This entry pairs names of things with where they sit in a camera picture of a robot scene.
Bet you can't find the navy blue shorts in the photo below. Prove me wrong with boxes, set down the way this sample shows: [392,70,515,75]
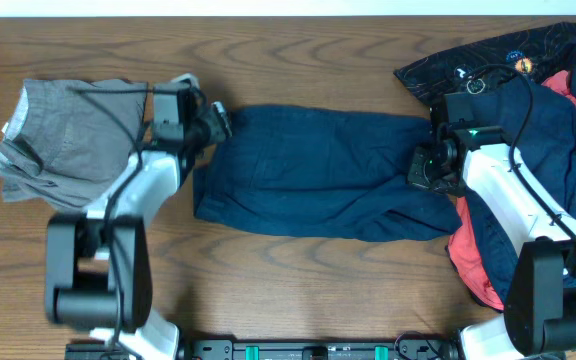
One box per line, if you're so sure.
[193,105,462,242]

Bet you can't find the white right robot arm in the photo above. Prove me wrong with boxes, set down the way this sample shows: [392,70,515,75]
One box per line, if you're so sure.
[407,139,576,359]

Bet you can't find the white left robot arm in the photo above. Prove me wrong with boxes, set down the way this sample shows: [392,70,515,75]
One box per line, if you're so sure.
[45,102,232,360]

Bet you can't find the red garment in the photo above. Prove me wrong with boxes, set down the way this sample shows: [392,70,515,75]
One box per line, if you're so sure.
[447,70,576,312]

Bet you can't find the dark blue garment in pile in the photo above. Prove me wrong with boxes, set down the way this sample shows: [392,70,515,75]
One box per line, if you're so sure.
[466,79,576,301]

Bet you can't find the folded grey shorts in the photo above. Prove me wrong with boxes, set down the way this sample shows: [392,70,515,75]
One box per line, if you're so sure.
[0,79,147,211]

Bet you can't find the black patterned shorts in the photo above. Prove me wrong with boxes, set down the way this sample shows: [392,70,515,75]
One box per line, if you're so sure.
[394,22,576,105]

